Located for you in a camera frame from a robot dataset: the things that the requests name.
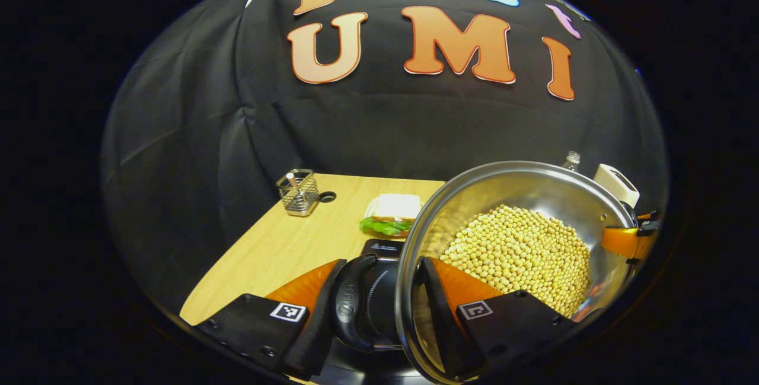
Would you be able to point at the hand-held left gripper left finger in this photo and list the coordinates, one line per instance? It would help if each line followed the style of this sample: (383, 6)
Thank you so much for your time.
(317, 320)

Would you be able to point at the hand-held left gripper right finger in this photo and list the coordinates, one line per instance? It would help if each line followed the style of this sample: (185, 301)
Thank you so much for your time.
(442, 320)

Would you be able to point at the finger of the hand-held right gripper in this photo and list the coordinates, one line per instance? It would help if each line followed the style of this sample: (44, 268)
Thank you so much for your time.
(619, 241)

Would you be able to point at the black induction cooktop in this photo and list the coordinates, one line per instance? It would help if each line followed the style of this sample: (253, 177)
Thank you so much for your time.
(384, 247)

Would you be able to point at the white toaster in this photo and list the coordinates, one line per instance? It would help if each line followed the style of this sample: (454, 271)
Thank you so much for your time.
(616, 185)

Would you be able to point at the clear plastic bottle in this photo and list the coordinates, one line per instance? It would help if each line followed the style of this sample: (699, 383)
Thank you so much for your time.
(571, 161)

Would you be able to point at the pile of soybeans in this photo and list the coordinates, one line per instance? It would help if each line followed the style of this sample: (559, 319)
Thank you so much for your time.
(522, 248)

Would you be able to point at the sandwich with lettuce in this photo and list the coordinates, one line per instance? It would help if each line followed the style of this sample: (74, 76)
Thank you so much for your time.
(394, 210)

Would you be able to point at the black round desk grommet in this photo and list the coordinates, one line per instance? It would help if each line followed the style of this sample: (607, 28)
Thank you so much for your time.
(327, 197)

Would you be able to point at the pink stick in holder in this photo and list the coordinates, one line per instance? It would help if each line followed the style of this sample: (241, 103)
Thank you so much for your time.
(292, 180)

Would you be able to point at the black backdrop cloth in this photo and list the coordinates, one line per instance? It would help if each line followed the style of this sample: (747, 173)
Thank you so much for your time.
(190, 136)

